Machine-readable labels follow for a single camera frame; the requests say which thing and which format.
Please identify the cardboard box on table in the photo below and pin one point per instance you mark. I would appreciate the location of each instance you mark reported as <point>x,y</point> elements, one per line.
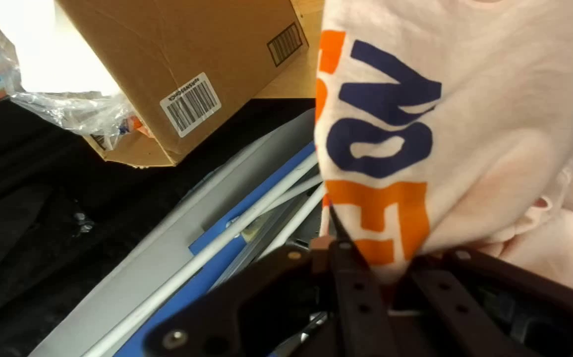
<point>188,65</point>

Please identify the light pink printed shirt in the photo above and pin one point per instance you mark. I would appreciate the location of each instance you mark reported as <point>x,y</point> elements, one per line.
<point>450,123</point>

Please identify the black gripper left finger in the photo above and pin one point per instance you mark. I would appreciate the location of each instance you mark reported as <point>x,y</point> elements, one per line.
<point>331,293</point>

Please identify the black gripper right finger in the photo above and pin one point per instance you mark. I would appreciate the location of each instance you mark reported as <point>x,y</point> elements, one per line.
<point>489,307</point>

